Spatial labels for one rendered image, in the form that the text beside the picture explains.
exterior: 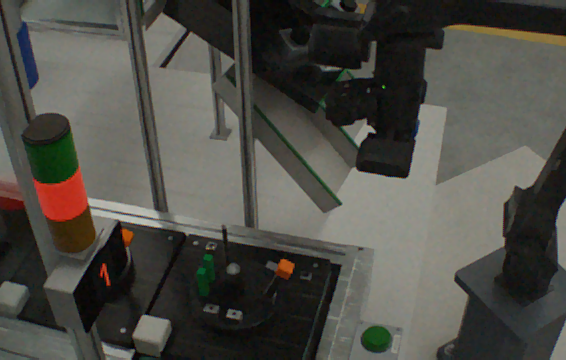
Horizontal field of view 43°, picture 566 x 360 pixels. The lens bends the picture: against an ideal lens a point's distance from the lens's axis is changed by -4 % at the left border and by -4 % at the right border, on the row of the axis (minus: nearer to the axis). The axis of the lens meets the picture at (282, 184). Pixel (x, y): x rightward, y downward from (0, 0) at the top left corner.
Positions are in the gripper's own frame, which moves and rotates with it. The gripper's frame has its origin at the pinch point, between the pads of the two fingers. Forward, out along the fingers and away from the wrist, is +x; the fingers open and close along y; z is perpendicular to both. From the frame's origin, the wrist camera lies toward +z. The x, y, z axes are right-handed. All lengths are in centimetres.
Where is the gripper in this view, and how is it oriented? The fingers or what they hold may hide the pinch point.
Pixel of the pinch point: (390, 154)
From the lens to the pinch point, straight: 93.9
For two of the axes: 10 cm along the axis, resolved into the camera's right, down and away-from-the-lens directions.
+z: -9.7, -1.6, 2.0
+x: 0.1, 7.5, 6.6
